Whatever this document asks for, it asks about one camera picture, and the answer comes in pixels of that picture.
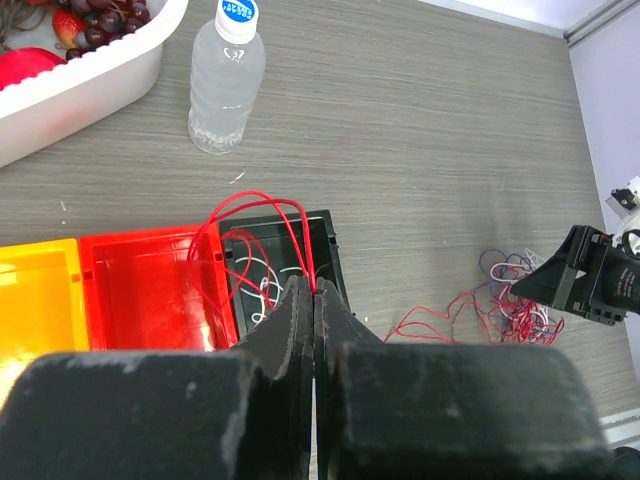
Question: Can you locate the red apple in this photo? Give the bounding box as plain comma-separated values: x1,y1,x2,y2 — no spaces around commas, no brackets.
0,47,66,90

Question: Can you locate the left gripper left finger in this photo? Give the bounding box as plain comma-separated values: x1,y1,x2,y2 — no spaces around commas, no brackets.
235,276,313,479

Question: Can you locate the white plastic basket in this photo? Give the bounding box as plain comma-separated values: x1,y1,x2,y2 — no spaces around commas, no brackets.
1,0,188,166

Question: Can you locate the red grape bunch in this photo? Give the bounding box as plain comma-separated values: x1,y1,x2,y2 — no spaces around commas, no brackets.
50,1,152,54

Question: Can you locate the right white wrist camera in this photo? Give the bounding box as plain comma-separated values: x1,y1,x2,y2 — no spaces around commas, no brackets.
606,176,639,258

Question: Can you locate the black plastic bin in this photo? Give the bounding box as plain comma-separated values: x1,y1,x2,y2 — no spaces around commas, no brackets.
218,210,348,337

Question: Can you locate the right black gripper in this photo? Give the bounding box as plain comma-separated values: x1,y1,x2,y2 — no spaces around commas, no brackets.
511,225,639,326

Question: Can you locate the clear water bottle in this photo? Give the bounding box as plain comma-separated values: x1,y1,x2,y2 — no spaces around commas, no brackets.
187,0,266,154

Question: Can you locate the purple cable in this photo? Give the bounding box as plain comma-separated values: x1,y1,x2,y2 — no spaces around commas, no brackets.
472,247,566,346

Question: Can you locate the red plastic bin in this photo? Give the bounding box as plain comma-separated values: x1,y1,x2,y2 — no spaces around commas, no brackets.
78,225,239,351

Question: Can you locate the red cable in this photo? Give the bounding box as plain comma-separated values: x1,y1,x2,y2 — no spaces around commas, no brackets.
188,189,319,311

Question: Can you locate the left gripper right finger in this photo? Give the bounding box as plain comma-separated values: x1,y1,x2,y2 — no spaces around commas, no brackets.
313,278,382,479

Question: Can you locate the yellow plastic bin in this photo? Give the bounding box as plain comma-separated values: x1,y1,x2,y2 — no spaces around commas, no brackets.
1,238,90,401

